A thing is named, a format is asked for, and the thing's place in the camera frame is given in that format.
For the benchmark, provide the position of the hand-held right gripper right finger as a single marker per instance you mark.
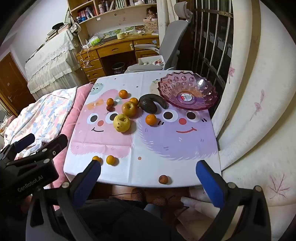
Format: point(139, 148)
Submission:
point(208, 180)

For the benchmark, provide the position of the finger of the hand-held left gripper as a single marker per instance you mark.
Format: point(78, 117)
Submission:
point(25, 140)
point(54, 146)

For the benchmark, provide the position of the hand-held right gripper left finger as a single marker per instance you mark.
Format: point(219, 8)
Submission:
point(90, 178)

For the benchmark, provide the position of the small reddish brown fruit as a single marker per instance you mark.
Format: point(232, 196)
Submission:
point(163, 179)

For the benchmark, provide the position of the yellow apple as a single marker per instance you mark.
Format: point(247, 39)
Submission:
point(121, 123)

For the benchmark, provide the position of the red apple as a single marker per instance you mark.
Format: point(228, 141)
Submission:
point(129, 110)

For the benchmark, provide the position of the orange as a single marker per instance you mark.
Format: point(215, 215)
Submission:
point(151, 119)
point(134, 100)
point(96, 159)
point(123, 93)
point(110, 160)
point(110, 101)

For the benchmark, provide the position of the dark avocado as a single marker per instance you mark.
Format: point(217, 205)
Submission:
point(148, 105)

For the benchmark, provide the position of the pink glass bowl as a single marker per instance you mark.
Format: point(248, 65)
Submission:
point(185, 80)

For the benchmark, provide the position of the floral blanket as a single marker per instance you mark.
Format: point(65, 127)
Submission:
point(41, 115)

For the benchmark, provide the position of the pink blanket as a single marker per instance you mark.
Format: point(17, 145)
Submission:
point(69, 120)

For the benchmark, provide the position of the person's black jacket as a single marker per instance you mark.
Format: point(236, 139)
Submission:
point(115, 220)

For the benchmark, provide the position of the brown knitted slipper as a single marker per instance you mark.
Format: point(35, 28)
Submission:
point(138, 194)
point(159, 200)

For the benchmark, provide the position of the cartoon face tablecloth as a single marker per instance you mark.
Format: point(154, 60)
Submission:
point(161, 150)

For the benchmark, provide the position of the brown wooden door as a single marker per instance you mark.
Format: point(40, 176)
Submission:
point(11, 78)

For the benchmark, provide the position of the small dark red fruit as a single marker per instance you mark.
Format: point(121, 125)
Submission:
point(109, 108)

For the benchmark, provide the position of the white lace cover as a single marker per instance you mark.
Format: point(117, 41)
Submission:
point(50, 60)

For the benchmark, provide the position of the white floral curtain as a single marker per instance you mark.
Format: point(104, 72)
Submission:
point(166, 14)
point(254, 104)

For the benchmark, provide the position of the blackened banana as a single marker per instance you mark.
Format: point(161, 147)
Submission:
point(160, 101)

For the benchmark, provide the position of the dark trash bin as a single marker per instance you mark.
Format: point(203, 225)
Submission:
point(118, 68)

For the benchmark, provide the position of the green tissue pack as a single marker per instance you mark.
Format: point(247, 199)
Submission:
point(94, 41)

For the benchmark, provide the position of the floral hanging bag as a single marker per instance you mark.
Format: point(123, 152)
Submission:
point(75, 27)

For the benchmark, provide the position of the white storage box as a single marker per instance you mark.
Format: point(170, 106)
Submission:
point(150, 61)

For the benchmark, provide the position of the cream mug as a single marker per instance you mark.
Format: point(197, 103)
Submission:
point(120, 36)

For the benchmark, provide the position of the row of books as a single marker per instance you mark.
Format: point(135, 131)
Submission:
point(115, 3)
point(86, 12)

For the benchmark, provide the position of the metal window grille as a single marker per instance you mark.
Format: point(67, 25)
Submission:
point(212, 39)

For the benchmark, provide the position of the grey office chair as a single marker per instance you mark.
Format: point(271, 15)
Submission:
point(171, 41)

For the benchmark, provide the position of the wooden bookshelf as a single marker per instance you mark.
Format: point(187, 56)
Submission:
point(120, 16)

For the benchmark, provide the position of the wooden craft box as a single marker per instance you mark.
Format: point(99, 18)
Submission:
point(150, 26)

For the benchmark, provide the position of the doll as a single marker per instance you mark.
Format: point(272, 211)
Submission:
point(151, 12)

